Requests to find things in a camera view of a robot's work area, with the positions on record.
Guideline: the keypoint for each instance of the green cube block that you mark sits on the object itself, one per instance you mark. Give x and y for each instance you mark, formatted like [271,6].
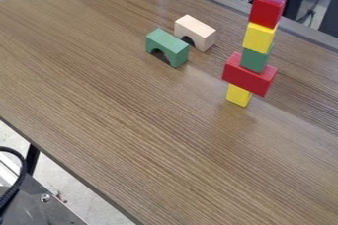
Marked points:
[255,60]

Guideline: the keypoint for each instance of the yellow cube block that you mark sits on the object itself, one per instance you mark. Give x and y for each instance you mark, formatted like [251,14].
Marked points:
[259,37]

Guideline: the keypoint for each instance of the red cube block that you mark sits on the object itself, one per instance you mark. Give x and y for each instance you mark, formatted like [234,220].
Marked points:
[266,10]

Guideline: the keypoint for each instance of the green arch block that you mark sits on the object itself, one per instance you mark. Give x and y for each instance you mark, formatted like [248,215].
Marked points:
[169,46]

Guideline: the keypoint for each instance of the yellow small block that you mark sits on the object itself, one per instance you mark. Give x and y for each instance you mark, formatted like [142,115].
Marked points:
[239,94]

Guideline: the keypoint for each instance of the white arch block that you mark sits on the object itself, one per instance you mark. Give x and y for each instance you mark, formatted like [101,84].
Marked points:
[196,31]

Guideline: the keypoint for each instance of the red flat block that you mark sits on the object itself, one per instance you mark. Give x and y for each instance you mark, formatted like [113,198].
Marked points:
[248,77]

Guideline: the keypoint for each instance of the black metal base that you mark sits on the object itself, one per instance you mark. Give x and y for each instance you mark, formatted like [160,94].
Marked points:
[26,199]

